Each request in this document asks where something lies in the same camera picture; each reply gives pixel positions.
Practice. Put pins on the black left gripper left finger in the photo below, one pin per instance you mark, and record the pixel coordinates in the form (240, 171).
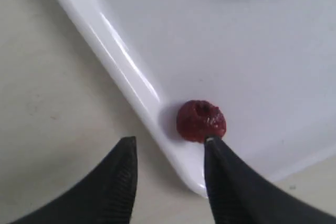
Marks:
(105, 195)

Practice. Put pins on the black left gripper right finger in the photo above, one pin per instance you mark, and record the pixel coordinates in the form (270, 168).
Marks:
(238, 194)

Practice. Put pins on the white plastic tray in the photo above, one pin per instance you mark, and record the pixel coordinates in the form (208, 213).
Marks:
(269, 65)

